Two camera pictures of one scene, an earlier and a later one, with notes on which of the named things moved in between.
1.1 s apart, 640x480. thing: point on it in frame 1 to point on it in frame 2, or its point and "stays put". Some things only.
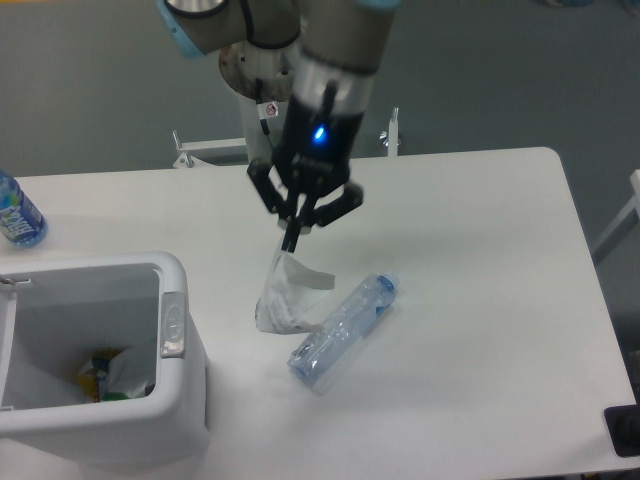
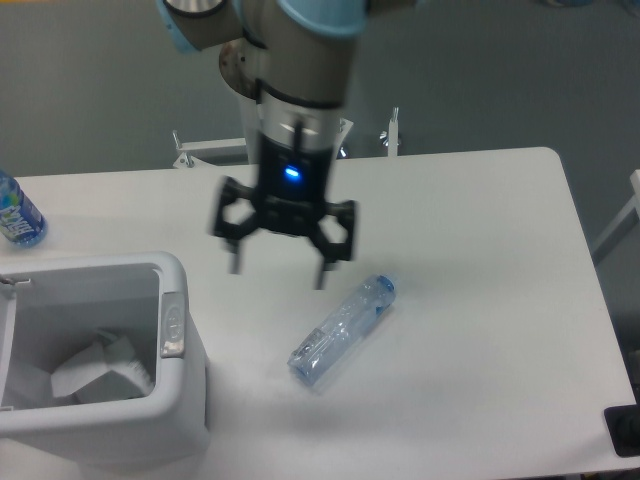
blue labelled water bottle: [22, 223] stays put
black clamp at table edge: [623, 426] stays put
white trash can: [53, 311] stays put
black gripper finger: [261, 174] to [230, 190]
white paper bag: [294, 297] to [116, 357]
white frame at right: [627, 219] stays put
